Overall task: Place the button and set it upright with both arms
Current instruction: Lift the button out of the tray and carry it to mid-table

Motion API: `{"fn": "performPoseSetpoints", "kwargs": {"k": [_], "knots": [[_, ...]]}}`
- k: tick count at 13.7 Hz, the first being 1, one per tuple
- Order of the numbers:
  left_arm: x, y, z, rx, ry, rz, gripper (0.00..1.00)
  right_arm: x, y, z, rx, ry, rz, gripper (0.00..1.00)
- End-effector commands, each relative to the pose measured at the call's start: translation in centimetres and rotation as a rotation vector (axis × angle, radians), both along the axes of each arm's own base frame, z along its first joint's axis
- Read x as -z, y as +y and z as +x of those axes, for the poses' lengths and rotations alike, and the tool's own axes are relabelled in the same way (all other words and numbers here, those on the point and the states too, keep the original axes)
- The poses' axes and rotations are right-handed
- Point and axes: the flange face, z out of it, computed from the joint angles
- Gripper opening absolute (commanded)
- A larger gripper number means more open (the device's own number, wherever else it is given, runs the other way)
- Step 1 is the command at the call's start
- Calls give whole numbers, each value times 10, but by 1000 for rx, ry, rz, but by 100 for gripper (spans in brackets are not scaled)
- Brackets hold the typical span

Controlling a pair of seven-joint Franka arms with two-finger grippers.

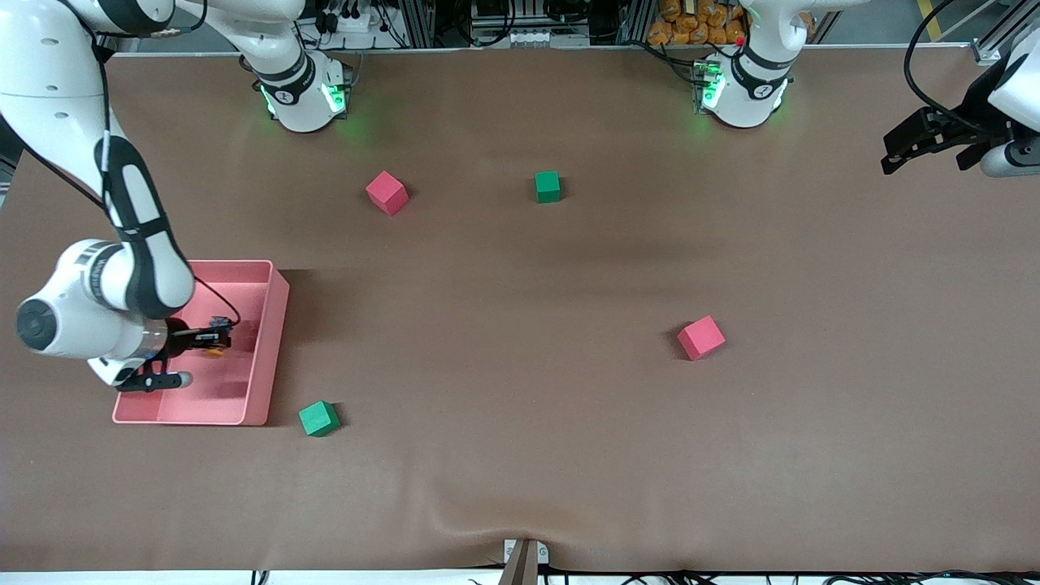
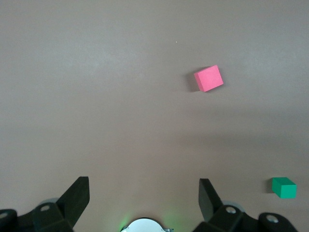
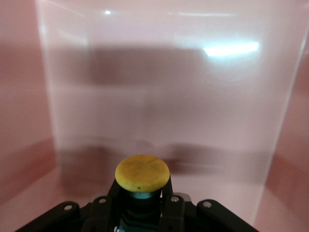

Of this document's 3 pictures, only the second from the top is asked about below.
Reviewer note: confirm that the red foam cube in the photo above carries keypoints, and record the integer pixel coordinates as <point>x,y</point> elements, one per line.
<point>208,78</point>

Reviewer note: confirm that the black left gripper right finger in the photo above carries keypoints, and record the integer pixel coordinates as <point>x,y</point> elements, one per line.
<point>210,205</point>

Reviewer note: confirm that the brown table cloth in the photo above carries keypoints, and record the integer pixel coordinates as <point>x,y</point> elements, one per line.
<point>96,96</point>

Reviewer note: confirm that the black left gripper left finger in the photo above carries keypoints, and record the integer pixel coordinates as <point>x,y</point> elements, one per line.
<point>72,203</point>

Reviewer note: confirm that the green foam cube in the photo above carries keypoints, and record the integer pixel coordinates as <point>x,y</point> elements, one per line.
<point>285,189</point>

